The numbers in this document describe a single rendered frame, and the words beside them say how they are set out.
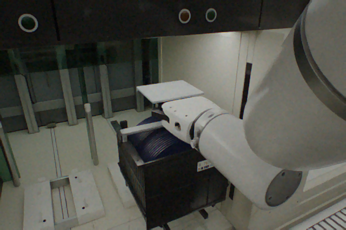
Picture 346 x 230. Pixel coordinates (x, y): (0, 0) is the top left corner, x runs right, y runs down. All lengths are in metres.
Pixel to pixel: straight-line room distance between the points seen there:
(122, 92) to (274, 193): 1.14
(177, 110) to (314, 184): 0.68
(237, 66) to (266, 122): 0.42
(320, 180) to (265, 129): 0.87
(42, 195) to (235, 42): 0.71
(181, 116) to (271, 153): 0.25
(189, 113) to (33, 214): 0.57
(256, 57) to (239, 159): 0.27
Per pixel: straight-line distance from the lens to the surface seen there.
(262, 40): 0.54
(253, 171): 0.32
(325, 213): 1.10
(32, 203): 0.89
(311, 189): 1.01
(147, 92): 0.54
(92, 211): 0.80
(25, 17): 0.37
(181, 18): 0.42
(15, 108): 1.35
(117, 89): 1.38
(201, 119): 0.40
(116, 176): 0.90
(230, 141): 0.35
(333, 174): 1.11
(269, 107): 0.18
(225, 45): 0.63
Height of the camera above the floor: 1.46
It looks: 25 degrees down
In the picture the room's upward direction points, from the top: straight up
